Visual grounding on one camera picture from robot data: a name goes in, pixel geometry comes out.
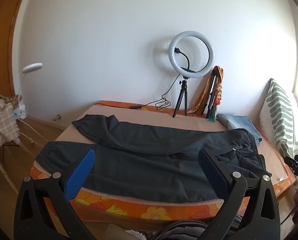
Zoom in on checked beige cloth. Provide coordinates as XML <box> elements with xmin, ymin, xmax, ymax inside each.
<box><xmin>0</xmin><ymin>95</ymin><xmax>19</xmax><ymax>148</ymax></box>

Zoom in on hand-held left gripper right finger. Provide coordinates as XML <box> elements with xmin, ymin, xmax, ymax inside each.
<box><xmin>198</xmin><ymin>148</ymin><xmax>281</xmax><ymax>240</ymax></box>

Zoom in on folded silver tripod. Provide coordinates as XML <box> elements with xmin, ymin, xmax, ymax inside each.
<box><xmin>206</xmin><ymin>70</ymin><xmax>221</xmax><ymax>122</ymax></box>

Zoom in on wooden door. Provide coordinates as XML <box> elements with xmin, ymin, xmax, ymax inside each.
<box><xmin>0</xmin><ymin>0</ymin><xmax>32</xmax><ymax>98</ymax></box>

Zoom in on black ring light cable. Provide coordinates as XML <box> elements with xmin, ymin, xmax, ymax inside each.
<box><xmin>95</xmin><ymin>76</ymin><xmax>182</xmax><ymax>110</ymax></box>

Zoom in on white desk lamp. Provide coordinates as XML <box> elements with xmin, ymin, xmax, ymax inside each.
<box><xmin>14</xmin><ymin>63</ymin><xmax>43</xmax><ymax>119</ymax></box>

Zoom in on folded blue jeans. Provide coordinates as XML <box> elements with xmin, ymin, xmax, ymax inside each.
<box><xmin>216</xmin><ymin>114</ymin><xmax>262</xmax><ymax>145</ymax></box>

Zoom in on person's striped grey clothing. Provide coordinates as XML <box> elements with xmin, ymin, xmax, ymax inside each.
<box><xmin>149</xmin><ymin>220</ymin><xmax>242</xmax><ymax>240</ymax></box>

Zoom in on black mini tripod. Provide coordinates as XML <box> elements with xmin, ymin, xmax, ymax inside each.
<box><xmin>172</xmin><ymin>76</ymin><xmax>189</xmax><ymax>118</ymax></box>

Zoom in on black pants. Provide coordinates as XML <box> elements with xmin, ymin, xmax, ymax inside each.
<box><xmin>35</xmin><ymin>114</ymin><xmax>272</xmax><ymax>204</ymax></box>

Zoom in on white ring light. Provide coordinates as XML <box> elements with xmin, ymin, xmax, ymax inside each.
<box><xmin>168</xmin><ymin>31</ymin><xmax>214</xmax><ymax>77</ymax></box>

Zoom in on leopard print cloth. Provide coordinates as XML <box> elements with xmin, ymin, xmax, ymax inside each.
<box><xmin>0</xmin><ymin>94</ymin><xmax>23</xmax><ymax>105</ymax></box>

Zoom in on white lamp cable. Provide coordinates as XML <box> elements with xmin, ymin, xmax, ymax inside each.
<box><xmin>16</xmin><ymin>117</ymin><xmax>49</xmax><ymax>147</ymax></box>

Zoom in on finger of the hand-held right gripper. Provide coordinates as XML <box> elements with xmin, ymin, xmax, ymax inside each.
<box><xmin>283</xmin><ymin>154</ymin><xmax>298</xmax><ymax>172</ymax></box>

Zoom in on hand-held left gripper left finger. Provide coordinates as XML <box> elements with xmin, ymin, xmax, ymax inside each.
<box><xmin>13</xmin><ymin>149</ymin><xmax>97</xmax><ymax>240</ymax></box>

